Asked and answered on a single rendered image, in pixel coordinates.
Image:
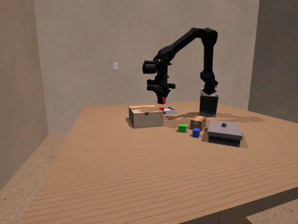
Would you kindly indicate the blue block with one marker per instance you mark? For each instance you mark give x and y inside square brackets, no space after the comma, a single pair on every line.
[196,132]

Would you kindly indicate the green block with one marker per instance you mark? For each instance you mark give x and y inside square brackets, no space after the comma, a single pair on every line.
[182,128]

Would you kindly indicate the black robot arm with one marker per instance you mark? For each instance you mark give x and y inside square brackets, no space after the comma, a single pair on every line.
[166,54]

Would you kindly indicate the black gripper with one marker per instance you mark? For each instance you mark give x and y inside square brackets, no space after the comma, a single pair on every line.
[162,87]

